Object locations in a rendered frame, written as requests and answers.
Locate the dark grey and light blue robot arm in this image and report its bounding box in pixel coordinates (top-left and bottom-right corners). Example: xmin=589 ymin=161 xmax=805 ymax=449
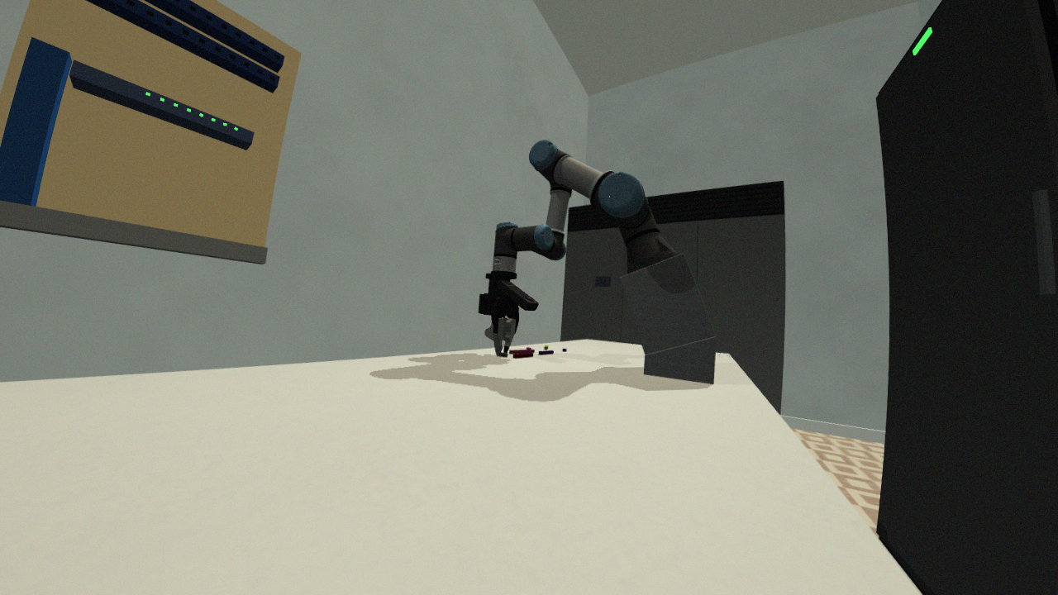
xmin=493 ymin=140 xmax=677 ymax=311

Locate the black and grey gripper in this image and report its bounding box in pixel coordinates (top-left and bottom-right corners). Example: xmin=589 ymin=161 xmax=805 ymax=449
xmin=479 ymin=271 xmax=519 ymax=356

